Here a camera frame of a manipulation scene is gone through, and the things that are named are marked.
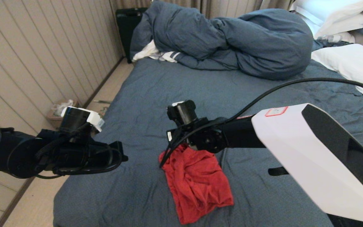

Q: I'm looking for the large white pillow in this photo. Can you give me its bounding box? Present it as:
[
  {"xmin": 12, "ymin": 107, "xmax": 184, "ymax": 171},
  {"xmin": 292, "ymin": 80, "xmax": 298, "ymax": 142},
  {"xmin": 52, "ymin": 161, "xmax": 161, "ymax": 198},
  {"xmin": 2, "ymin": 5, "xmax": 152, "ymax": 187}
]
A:
[{"xmin": 311, "ymin": 44, "xmax": 363, "ymax": 108}]

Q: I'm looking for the brown trash bin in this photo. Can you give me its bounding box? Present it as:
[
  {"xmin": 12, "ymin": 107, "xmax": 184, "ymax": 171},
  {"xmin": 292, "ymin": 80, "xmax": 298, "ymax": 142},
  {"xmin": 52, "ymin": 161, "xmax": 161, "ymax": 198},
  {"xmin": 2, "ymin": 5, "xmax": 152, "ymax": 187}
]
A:
[{"xmin": 47, "ymin": 100, "xmax": 82, "ymax": 129}]

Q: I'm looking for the white striped garment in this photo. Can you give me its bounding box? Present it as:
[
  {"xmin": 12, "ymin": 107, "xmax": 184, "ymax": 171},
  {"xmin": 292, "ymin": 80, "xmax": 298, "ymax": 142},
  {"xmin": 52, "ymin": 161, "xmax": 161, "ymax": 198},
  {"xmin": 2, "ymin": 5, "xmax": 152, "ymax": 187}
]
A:
[{"xmin": 132, "ymin": 40, "xmax": 181, "ymax": 63}]

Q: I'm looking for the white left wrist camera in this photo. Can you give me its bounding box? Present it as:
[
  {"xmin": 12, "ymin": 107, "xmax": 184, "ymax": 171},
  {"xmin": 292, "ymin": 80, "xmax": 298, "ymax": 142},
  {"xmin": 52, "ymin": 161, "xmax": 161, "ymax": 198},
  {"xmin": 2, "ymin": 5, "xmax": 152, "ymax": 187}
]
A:
[{"xmin": 90, "ymin": 117, "xmax": 105, "ymax": 133}]

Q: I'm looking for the crumpled blue duvet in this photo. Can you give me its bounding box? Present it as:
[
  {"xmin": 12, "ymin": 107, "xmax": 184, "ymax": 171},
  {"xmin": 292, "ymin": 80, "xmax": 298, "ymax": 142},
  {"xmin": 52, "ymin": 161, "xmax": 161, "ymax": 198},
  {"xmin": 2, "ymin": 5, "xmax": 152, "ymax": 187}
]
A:
[{"xmin": 130, "ymin": 1, "xmax": 314, "ymax": 80}]

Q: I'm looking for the black suitcase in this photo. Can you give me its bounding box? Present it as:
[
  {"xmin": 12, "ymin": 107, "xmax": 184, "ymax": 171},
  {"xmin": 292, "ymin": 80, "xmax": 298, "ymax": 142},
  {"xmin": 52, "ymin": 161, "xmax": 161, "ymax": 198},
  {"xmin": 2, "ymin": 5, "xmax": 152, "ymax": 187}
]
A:
[{"xmin": 116, "ymin": 9, "xmax": 149, "ymax": 64}]

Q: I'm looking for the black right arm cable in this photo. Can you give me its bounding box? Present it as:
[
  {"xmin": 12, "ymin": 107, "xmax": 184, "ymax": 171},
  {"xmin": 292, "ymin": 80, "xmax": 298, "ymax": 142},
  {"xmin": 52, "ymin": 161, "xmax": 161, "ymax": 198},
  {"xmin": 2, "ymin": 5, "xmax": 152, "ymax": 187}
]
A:
[{"xmin": 159, "ymin": 78, "xmax": 363, "ymax": 168}]

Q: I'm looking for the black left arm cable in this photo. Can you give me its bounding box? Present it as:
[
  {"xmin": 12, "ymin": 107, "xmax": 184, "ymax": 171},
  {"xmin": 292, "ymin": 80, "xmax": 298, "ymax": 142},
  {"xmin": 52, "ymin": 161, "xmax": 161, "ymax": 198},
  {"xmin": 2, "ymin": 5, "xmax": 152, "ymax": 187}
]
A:
[{"xmin": 0, "ymin": 120, "xmax": 123, "ymax": 179}]

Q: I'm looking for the red printed t-shirt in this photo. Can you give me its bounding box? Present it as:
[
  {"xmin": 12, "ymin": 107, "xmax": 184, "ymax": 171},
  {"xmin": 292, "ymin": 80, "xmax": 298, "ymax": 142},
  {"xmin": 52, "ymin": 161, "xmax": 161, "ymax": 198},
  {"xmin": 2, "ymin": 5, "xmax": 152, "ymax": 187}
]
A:
[{"xmin": 159, "ymin": 143, "xmax": 234, "ymax": 225}]

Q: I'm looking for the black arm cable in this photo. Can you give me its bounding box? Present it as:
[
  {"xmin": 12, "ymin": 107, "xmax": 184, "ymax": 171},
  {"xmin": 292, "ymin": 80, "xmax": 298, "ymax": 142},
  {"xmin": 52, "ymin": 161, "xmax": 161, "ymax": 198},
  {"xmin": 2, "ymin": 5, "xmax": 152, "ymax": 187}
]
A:
[
  {"xmin": 0, "ymin": 120, "xmax": 123, "ymax": 179},
  {"xmin": 159, "ymin": 78, "xmax": 363, "ymax": 168}
]

